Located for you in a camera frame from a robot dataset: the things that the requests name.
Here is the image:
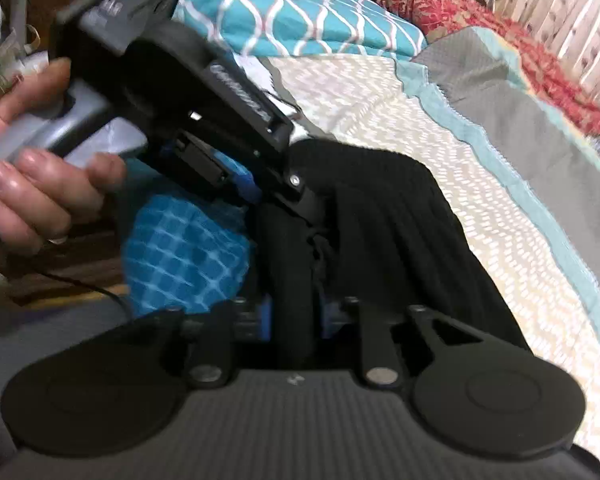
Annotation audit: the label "person's left hand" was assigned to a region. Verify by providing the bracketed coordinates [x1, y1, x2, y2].
[0, 57, 128, 257]

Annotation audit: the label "patterned zigzag bedsheet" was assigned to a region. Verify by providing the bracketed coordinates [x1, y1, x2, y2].
[121, 25, 600, 466]

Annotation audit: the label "teal wavy pattern pillow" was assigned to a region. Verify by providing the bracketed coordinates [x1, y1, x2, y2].
[172, 0, 427, 59]

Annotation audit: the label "black pants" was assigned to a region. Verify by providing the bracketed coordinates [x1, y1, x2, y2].
[252, 137, 531, 377]

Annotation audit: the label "thin black cable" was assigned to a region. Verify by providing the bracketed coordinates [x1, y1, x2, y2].
[35, 270, 131, 311]

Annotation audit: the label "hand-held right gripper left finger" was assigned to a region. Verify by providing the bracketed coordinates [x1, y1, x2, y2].
[147, 297, 275, 390]

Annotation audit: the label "red floral blanket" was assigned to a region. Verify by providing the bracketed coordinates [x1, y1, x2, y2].
[377, 0, 600, 137]

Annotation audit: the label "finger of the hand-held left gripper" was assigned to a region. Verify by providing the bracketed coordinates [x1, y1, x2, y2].
[167, 130, 257, 207]
[261, 154, 327, 227]

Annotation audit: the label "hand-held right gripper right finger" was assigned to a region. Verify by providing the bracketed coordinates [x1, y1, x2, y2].
[320, 296, 486, 391]

